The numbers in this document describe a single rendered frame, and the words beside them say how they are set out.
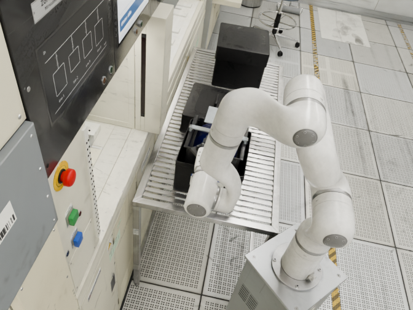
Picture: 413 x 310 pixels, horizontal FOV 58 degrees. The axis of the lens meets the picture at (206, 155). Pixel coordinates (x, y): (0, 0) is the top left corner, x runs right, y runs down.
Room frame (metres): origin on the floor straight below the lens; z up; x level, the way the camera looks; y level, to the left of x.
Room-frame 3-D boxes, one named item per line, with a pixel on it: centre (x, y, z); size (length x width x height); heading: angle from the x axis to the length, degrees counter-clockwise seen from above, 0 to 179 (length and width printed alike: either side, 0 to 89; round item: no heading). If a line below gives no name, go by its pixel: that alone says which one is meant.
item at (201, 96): (1.50, 0.00, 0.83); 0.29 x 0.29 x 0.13; 87
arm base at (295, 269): (0.74, -0.41, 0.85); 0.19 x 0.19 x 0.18
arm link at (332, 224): (0.71, -0.40, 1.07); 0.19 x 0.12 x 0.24; 178
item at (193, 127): (1.12, -0.03, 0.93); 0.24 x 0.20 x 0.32; 86
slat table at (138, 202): (1.53, -0.06, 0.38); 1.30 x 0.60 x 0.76; 178
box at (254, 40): (1.94, -0.09, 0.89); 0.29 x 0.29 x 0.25; 2
